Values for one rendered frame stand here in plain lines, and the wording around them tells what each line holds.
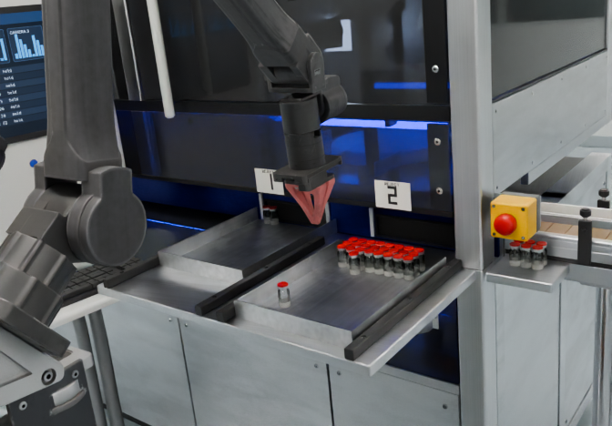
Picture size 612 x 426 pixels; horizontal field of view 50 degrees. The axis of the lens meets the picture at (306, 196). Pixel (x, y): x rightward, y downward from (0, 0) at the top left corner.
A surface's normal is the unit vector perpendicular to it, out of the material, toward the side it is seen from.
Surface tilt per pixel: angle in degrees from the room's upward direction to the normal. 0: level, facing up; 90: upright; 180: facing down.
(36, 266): 65
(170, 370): 90
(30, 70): 90
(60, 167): 81
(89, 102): 91
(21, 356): 90
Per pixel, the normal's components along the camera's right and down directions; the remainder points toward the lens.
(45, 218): -0.38, -0.58
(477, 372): -0.60, 0.29
